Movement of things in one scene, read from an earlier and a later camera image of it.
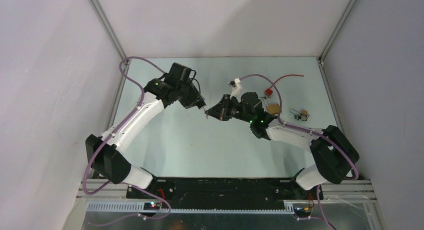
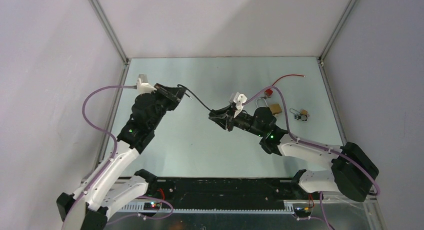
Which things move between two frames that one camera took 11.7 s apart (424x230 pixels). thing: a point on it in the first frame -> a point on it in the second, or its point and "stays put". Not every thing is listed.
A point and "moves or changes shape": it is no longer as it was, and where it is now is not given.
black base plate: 224,193 stays put
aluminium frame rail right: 322,63 stays put
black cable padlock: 200,101 moves or changes shape
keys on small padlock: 303,117 stays put
